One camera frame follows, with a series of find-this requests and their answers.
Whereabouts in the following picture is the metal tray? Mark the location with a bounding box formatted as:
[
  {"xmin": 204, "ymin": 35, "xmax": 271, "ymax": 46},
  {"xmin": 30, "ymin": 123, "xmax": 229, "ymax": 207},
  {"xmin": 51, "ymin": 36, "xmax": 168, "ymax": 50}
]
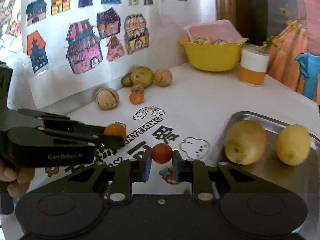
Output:
[{"xmin": 215, "ymin": 110, "xmax": 320, "ymax": 205}]

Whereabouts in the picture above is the pink plastic lid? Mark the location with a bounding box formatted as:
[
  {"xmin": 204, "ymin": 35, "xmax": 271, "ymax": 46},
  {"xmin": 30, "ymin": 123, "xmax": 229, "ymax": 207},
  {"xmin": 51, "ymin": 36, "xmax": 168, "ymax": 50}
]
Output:
[{"xmin": 183, "ymin": 20, "xmax": 245, "ymax": 44}]

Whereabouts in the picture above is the small kiwi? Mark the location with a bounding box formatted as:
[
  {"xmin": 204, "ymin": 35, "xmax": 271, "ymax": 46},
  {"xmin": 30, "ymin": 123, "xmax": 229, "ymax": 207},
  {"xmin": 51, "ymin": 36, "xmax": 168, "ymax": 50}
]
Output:
[
  {"xmin": 131, "ymin": 83, "xmax": 145, "ymax": 93},
  {"xmin": 120, "ymin": 76, "xmax": 133, "ymax": 87}
]

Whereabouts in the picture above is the tan striped melon near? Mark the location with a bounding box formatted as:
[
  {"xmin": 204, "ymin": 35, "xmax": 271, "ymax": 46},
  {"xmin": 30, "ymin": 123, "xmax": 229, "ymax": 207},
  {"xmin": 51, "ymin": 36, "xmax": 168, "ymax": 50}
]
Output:
[{"xmin": 95, "ymin": 88, "xmax": 119, "ymax": 110}]

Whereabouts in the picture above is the small red tomato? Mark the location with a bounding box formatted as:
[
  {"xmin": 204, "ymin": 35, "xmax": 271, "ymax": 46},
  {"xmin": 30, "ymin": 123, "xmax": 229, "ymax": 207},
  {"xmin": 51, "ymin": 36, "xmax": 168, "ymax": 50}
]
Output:
[{"xmin": 151, "ymin": 143, "xmax": 173, "ymax": 164}]

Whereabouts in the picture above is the large green pear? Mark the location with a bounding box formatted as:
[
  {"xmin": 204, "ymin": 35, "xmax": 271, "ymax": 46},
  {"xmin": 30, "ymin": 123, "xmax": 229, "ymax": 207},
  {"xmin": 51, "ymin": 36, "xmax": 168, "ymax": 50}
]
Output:
[{"xmin": 131, "ymin": 66, "xmax": 153, "ymax": 87}]

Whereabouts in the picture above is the brown-green pear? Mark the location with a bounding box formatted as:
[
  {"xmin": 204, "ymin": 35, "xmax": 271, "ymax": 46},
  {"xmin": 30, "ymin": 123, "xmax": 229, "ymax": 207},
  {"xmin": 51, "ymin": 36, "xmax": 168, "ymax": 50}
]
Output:
[{"xmin": 225, "ymin": 120, "xmax": 267, "ymax": 165}]

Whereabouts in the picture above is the small kiwi left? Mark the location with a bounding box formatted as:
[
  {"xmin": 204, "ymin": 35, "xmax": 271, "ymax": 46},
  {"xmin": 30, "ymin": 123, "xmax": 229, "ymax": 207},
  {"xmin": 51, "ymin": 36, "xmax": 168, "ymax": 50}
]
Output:
[{"xmin": 120, "ymin": 76, "xmax": 133, "ymax": 87}]

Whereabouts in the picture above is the white and orange cup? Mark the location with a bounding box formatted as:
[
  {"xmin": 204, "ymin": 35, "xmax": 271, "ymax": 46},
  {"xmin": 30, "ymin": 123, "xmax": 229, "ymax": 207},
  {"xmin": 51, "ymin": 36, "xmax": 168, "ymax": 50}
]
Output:
[{"xmin": 239, "ymin": 44, "xmax": 270, "ymax": 86}]

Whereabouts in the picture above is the yellow plastic bowl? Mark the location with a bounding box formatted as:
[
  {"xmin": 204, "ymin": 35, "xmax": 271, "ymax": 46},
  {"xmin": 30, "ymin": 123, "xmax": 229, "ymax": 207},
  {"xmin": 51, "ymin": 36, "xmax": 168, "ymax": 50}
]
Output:
[{"xmin": 178, "ymin": 38, "xmax": 248, "ymax": 72}]

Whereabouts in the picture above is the tan striped melon far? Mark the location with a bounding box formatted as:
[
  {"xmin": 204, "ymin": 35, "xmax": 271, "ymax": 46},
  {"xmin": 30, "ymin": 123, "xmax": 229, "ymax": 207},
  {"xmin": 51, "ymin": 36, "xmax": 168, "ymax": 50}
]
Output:
[{"xmin": 154, "ymin": 68, "xmax": 173, "ymax": 87}]

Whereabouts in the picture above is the person's left hand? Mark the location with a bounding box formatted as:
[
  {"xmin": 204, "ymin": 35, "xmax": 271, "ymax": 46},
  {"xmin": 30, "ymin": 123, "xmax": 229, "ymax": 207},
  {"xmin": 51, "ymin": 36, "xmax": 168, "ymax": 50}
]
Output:
[{"xmin": 0, "ymin": 162, "xmax": 35, "ymax": 198}]

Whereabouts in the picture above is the yellow lemon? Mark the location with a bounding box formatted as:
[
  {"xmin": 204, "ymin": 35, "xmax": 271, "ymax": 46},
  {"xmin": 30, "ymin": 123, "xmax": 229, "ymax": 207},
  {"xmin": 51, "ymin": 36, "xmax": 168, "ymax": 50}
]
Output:
[{"xmin": 276, "ymin": 125, "xmax": 311, "ymax": 166}]

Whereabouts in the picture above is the orange tangerine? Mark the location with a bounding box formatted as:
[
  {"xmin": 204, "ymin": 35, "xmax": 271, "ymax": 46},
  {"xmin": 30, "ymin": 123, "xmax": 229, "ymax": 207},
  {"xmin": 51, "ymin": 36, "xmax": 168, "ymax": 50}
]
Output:
[
  {"xmin": 129, "ymin": 90, "xmax": 144, "ymax": 105},
  {"xmin": 104, "ymin": 123, "xmax": 127, "ymax": 139}
]

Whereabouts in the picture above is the painting of woman in dress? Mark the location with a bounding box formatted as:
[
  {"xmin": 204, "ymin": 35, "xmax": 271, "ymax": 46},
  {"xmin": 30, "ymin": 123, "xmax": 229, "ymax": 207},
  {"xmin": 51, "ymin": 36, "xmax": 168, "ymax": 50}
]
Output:
[{"xmin": 267, "ymin": 0, "xmax": 319, "ymax": 102}]

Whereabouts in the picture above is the paper with house drawings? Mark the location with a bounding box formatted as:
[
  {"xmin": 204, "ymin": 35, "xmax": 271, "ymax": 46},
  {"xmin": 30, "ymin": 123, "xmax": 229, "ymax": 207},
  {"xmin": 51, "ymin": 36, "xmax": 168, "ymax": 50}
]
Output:
[{"xmin": 0, "ymin": 0, "xmax": 203, "ymax": 108}]

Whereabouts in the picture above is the small kiwi front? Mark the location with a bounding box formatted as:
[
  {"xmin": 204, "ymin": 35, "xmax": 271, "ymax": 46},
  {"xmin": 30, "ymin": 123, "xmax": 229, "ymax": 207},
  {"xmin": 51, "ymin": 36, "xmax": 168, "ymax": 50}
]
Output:
[{"xmin": 131, "ymin": 83, "xmax": 145, "ymax": 93}]

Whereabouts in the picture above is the tan striped melon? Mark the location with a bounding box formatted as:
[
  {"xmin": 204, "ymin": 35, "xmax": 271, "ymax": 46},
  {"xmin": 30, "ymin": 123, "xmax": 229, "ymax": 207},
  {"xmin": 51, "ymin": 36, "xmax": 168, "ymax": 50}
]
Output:
[
  {"xmin": 154, "ymin": 68, "xmax": 173, "ymax": 87},
  {"xmin": 95, "ymin": 88, "xmax": 119, "ymax": 110}
]

